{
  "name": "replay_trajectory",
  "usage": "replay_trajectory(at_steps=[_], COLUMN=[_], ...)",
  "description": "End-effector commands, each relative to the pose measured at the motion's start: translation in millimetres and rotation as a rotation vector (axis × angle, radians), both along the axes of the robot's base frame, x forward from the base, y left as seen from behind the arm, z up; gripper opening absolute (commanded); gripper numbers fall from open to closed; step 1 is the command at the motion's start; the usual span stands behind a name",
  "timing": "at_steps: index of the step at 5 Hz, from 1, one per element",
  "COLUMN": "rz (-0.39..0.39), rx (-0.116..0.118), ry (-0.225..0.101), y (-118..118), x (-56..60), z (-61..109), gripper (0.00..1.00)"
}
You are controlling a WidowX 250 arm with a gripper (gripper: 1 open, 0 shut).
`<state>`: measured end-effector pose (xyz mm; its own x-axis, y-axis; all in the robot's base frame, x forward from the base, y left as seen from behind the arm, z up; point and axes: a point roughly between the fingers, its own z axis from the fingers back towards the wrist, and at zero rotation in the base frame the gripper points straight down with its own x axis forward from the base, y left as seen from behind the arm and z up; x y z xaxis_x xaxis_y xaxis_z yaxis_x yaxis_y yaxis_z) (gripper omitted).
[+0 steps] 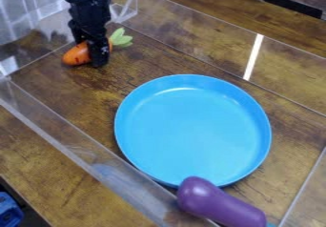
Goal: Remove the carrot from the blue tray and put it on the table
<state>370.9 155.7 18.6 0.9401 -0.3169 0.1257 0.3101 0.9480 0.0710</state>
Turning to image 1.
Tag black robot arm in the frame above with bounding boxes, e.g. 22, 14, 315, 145
65, 0, 110, 68

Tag orange toy carrot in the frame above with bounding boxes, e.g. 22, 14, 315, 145
62, 28, 133, 66

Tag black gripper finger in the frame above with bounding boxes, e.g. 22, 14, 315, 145
86, 38, 109, 68
67, 20, 86, 44

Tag purple toy eggplant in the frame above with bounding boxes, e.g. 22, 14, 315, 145
176, 176, 267, 227

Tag blue object at corner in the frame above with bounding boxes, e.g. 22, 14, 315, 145
0, 192, 23, 227

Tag blue round plastic tray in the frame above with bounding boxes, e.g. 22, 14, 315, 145
114, 74, 272, 187

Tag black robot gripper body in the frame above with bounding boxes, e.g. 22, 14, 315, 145
66, 0, 110, 40

